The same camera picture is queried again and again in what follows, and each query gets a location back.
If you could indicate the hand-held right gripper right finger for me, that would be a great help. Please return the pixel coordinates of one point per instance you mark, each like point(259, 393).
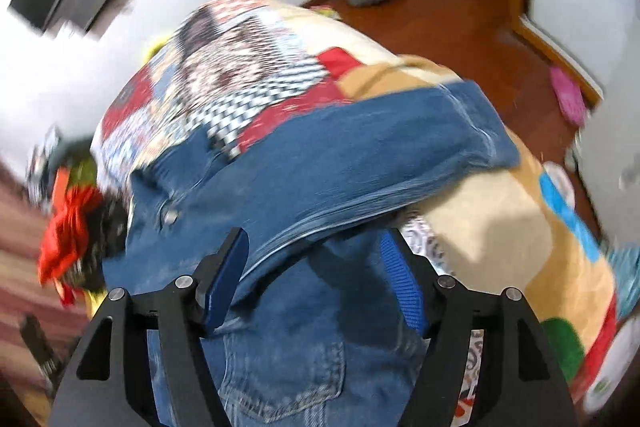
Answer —
point(400, 277)

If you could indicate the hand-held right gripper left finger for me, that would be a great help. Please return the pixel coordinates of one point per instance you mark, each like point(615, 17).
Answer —
point(227, 277)

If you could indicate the blue jeans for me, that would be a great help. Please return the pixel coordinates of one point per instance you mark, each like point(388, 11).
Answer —
point(325, 157)

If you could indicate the white patterned cloth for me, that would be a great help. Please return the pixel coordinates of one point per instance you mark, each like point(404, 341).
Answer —
point(427, 242)

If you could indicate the black patterned garment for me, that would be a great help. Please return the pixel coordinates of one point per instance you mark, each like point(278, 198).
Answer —
point(107, 232)

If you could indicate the orange red garment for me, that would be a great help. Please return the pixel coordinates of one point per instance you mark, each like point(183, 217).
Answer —
point(67, 232)

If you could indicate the patchwork quilt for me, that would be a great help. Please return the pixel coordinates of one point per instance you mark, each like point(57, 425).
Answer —
point(240, 57)

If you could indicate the pink slipper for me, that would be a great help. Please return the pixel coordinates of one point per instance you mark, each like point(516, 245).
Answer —
point(567, 94)

